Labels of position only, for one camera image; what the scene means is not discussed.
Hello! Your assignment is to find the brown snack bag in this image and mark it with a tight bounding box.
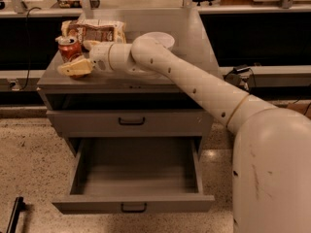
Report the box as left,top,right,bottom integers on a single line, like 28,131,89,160
61,19,126,44

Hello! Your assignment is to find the grey drawer cabinet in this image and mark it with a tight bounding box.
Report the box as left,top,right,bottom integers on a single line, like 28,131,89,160
36,7,225,216

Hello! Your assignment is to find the brown cardboard box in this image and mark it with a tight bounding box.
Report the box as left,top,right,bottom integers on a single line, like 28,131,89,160
287,103,311,119

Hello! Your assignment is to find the white ceramic bowl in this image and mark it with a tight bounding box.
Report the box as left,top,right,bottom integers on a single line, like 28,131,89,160
143,32,175,50

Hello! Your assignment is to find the black stand with cables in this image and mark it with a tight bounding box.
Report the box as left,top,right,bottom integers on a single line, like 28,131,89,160
224,64,257,91

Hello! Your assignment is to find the black bar on floor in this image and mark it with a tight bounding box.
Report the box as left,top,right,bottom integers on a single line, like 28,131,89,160
6,197,26,233

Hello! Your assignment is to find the red coke can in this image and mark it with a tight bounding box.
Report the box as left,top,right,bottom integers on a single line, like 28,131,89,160
57,36,82,62

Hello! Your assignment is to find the closed grey middle drawer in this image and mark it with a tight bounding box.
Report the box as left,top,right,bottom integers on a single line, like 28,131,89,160
47,110,213,138

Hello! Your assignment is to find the black hanging cable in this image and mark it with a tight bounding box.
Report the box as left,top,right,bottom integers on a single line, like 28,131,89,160
18,6,43,91

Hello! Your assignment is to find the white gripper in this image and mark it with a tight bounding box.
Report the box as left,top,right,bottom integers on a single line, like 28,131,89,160
57,40,113,78

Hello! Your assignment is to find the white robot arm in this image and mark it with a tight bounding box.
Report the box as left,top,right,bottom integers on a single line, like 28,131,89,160
57,32,311,233

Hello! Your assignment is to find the open grey bottom drawer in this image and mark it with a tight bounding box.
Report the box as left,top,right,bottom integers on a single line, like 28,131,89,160
52,137,215,215

